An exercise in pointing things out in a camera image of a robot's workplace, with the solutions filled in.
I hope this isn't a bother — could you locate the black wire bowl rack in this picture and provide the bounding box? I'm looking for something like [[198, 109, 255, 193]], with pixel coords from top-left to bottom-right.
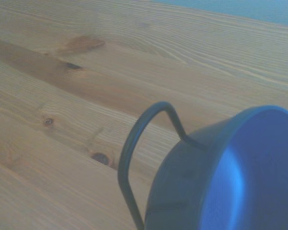
[[117, 101, 210, 230]]

